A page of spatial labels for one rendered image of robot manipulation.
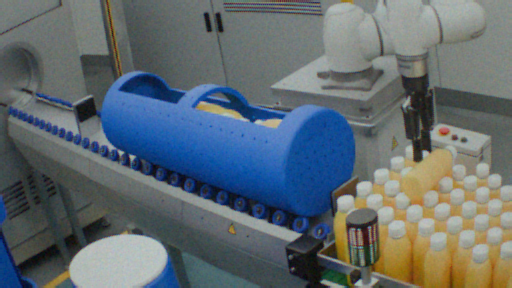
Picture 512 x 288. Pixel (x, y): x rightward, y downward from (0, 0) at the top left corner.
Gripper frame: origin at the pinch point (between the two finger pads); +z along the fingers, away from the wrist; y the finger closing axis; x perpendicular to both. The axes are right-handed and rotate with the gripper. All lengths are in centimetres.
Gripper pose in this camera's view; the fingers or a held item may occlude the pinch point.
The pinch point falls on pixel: (422, 146)
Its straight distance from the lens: 185.0
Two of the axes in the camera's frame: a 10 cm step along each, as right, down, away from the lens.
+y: -7.1, 4.0, -5.8
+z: 1.7, 9.0, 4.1
